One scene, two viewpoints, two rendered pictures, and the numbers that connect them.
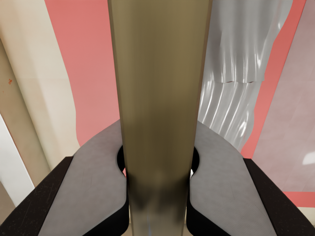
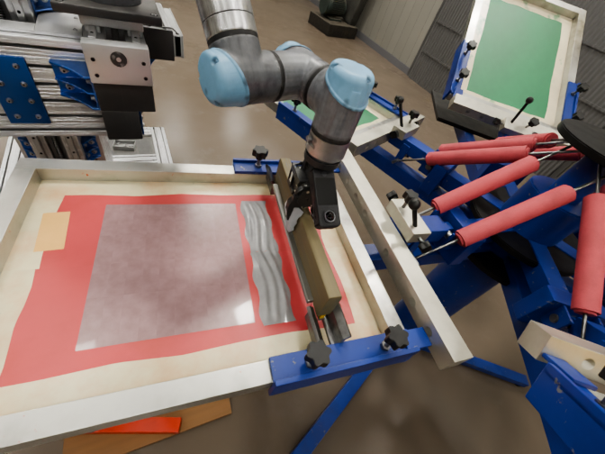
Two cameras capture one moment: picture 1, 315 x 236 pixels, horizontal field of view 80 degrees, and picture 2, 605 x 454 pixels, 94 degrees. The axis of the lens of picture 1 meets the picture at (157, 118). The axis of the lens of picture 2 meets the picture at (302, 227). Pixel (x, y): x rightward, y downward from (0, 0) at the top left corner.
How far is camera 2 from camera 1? 0.55 m
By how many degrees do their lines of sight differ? 23
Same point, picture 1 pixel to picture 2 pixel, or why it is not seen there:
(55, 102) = (329, 239)
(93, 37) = not seen: hidden behind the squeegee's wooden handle
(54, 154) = not seen: hidden behind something
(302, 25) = (245, 272)
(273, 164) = (225, 218)
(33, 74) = (338, 249)
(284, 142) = (226, 229)
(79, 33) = not seen: hidden behind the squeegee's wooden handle
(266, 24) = (260, 269)
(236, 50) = (267, 261)
